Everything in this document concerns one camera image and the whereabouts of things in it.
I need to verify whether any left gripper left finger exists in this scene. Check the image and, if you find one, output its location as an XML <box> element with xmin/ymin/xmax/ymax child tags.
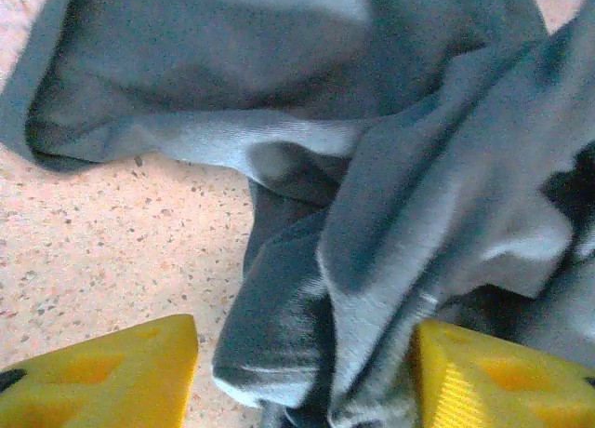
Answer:
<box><xmin>0</xmin><ymin>314</ymin><xmax>201</xmax><ymax>428</ymax></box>

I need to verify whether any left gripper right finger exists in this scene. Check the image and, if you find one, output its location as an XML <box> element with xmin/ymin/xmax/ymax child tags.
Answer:
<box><xmin>408</xmin><ymin>318</ymin><xmax>595</xmax><ymax>428</ymax></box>

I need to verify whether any grey t-shirt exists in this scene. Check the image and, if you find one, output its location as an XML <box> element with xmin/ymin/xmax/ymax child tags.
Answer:
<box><xmin>0</xmin><ymin>0</ymin><xmax>595</xmax><ymax>428</ymax></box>

